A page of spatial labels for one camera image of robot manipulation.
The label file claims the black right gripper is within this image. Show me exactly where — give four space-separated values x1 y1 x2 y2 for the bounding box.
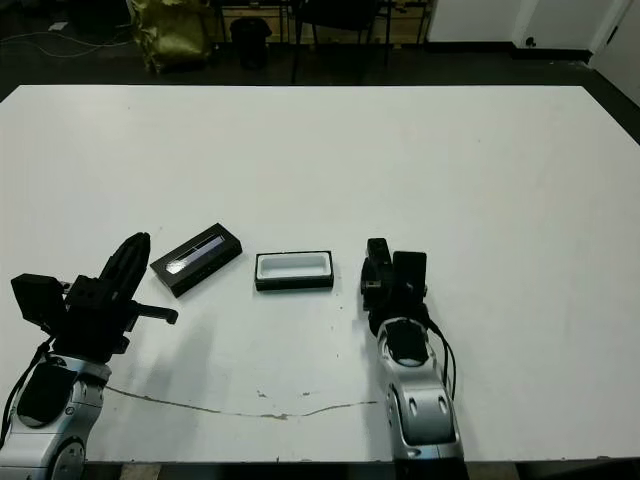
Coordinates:
358 257 432 332

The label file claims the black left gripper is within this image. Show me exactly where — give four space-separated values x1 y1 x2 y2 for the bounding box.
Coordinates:
49 232 180 362

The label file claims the black pocket camera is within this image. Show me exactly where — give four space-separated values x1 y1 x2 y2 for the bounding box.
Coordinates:
366 237 393 274

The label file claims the black box lid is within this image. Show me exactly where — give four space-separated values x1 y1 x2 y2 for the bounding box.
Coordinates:
149 221 244 299

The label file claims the black box with white insert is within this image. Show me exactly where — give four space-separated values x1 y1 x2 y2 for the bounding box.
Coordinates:
253 247 336 294

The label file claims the yellow-green plastic bag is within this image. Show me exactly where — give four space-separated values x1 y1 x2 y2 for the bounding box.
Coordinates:
130 0 212 72

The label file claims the black waste bin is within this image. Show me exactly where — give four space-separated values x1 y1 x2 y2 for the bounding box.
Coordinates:
229 16 274 70

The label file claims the black mesh office chair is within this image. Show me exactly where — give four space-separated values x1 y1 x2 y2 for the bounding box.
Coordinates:
288 0 392 85

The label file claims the white door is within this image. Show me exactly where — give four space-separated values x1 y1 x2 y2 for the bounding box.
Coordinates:
588 0 640 109

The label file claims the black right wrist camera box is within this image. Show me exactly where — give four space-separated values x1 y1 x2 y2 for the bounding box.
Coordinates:
392 250 429 301

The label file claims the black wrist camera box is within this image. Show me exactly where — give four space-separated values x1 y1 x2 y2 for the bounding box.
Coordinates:
392 250 429 301
10 273 67 334

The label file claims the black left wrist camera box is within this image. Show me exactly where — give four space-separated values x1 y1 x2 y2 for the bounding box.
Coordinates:
10 273 67 334

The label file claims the white floor cable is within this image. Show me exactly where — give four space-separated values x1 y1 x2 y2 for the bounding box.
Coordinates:
0 28 137 60

